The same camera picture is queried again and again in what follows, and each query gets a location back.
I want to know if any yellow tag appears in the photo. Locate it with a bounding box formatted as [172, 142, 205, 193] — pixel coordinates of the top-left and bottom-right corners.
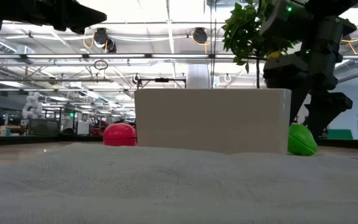
[265, 50, 283, 60]

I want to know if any white building column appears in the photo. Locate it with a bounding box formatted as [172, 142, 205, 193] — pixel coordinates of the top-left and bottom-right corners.
[186, 63, 211, 90]

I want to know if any red toy tomato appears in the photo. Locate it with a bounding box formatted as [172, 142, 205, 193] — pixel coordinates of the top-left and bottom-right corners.
[103, 123, 138, 147]

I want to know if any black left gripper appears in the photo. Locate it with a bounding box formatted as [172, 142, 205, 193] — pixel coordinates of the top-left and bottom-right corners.
[0, 0, 108, 35]

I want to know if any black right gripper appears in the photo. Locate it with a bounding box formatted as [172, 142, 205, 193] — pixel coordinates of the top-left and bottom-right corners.
[262, 16, 358, 139]

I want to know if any green leafy plant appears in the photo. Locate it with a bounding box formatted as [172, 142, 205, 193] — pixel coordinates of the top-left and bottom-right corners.
[221, 0, 298, 90]

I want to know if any grey folded cloth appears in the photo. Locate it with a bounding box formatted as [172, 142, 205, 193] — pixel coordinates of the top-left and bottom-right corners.
[0, 142, 358, 224]

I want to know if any translucent white tupperware container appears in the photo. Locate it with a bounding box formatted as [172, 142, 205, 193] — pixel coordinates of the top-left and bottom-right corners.
[134, 88, 293, 156]

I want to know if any black ceiling cable reel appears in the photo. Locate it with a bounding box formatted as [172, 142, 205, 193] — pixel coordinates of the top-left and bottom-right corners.
[83, 27, 118, 54]
[191, 27, 211, 54]

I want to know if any black overhead camera rig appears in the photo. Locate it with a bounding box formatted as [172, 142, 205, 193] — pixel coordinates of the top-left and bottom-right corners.
[136, 77, 188, 90]

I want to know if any green panel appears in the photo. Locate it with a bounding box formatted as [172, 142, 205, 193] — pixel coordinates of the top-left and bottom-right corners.
[326, 128, 354, 140]

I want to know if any green toy pepper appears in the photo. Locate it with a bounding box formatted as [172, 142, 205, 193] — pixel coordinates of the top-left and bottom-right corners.
[287, 123, 319, 157]

